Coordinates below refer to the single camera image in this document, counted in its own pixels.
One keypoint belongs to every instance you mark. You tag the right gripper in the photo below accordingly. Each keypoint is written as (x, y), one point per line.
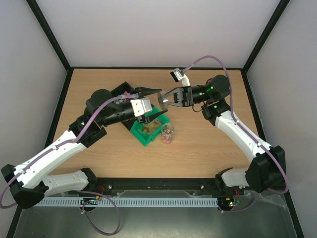
(186, 96)

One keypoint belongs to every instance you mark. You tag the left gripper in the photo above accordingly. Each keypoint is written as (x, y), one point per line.
(149, 118)

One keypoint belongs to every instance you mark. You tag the clear jar lid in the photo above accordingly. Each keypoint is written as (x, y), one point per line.
(162, 101)

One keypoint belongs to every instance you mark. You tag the black bin with star candies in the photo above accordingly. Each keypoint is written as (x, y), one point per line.
(123, 89)

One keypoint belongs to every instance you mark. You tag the green bin with gummies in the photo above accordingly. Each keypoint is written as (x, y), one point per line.
(146, 133)

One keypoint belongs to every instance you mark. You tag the clear plastic jar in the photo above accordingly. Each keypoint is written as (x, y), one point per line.
(167, 133)

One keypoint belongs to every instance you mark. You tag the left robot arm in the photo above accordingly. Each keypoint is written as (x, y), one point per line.
(31, 181)

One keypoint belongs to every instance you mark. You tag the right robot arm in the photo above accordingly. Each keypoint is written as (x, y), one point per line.
(266, 167)

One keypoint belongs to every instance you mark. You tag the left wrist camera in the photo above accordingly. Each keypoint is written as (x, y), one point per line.
(141, 106)

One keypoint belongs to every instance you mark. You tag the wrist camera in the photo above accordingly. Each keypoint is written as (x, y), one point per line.
(141, 106)
(179, 76)

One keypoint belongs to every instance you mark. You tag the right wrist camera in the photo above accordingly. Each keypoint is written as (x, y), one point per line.
(179, 76)

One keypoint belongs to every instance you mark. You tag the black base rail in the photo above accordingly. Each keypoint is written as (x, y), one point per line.
(193, 186)

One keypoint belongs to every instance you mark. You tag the grey slotted cable duct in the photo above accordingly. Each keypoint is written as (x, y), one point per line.
(128, 202)

